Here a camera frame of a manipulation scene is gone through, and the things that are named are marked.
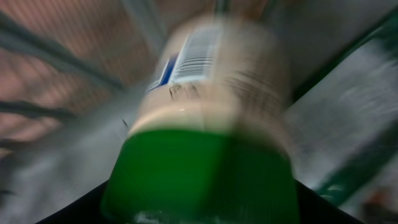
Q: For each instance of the green white package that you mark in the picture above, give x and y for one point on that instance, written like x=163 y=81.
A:
x=344 y=121

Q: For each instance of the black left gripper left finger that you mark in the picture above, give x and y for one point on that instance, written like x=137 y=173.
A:
x=85 y=210

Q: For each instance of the green cap bottle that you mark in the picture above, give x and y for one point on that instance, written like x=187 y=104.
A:
x=208 y=144

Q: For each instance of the grey plastic basket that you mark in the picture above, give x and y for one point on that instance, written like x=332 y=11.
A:
x=73 y=74

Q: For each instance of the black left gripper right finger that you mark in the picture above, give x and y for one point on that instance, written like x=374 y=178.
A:
x=314 y=209

